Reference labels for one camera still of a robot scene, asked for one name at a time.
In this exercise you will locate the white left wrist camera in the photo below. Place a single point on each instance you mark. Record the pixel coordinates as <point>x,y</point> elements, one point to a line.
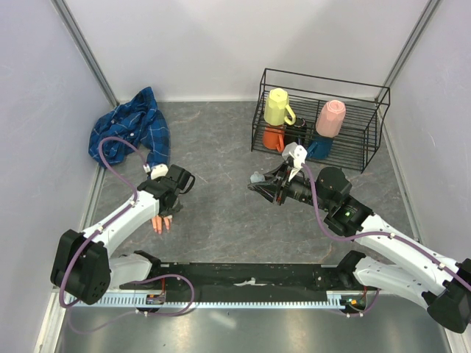
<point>158,171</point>

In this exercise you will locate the mannequin hand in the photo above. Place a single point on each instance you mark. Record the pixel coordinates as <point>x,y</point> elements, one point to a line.
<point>160,223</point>

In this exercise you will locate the light blue cable duct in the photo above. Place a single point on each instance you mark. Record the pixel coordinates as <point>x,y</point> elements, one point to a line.
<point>148,301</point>

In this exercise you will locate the blue plaid shirt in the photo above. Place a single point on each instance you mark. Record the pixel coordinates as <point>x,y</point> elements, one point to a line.
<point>140,123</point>

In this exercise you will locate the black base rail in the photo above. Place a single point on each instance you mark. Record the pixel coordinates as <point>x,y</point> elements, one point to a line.
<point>256,281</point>

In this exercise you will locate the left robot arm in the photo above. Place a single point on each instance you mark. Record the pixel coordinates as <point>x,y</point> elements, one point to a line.
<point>83,261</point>

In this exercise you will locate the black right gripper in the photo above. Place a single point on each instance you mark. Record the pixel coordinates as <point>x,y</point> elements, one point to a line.
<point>269,189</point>

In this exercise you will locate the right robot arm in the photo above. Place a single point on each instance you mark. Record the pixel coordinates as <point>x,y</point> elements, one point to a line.
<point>437,283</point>

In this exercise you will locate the pink faceted mug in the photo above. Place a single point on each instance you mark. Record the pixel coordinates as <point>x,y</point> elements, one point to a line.
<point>331,118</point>

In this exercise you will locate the blue mug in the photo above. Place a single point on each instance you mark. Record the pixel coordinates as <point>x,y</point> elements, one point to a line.
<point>319,148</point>

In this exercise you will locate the clear nail polish bottle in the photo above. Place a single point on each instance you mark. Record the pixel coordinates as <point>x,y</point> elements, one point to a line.
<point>257,177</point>

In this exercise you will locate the black mug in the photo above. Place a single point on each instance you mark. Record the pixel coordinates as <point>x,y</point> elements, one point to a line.
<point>296,132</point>

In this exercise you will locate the black wire rack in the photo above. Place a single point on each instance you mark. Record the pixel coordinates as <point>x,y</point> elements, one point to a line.
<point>360,135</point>

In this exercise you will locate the orange mug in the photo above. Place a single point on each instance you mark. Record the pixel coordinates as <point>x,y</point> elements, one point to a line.
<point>273,138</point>

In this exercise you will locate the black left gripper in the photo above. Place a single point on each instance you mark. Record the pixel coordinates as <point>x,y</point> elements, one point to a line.
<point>176,209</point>

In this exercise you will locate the yellow faceted mug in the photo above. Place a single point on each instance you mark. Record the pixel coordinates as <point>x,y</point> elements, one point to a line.
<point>277,110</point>

